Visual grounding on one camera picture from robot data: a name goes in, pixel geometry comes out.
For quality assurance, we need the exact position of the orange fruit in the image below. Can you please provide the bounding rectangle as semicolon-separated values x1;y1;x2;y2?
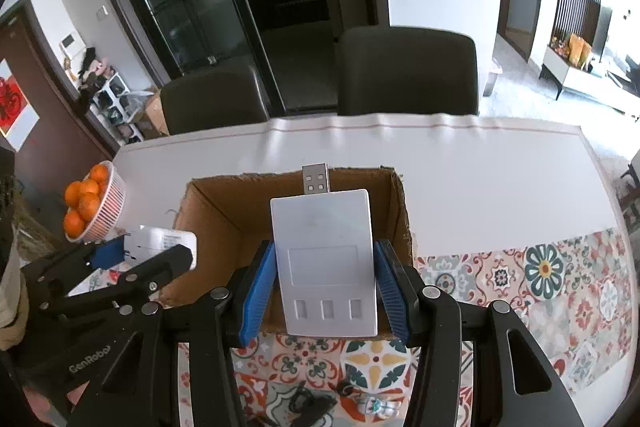
89;164;110;183
64;181;81;208
77;192;101;222
63;209;86;239

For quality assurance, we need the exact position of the white USB hub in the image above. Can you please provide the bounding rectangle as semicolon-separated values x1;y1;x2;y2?
270;164;378;338

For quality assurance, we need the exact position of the patterned tile tablecloth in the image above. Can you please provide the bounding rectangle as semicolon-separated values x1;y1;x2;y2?
115;114;638;426

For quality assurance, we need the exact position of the dark chair right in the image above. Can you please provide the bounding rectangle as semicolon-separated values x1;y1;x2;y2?
337;25;480;116

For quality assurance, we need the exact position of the black power adapter with cable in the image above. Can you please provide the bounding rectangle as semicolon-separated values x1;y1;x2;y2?
249;380;339;427

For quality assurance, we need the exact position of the small blue white figurine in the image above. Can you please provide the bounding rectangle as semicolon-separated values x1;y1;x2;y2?
357;395;400;421

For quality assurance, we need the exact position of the brown cardboard box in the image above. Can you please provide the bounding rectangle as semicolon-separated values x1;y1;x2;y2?
159;164;417;341

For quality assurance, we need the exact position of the dark chair left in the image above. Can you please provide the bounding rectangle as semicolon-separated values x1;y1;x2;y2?
160;63;269;135

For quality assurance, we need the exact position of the white basket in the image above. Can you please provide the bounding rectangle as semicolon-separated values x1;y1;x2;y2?
64;160;126;243

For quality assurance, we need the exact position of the white plug power adapter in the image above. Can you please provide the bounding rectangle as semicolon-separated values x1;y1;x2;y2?
67;225;199;298

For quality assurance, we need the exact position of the dark chair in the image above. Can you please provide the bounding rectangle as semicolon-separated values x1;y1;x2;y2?
337;25;480;116
160;63;269;135

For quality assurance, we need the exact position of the white shoe rack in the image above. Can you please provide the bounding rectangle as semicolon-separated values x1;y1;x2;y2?
91;72;144;145

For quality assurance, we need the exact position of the white TV console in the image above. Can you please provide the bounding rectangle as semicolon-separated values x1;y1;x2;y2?
542;46;639;119

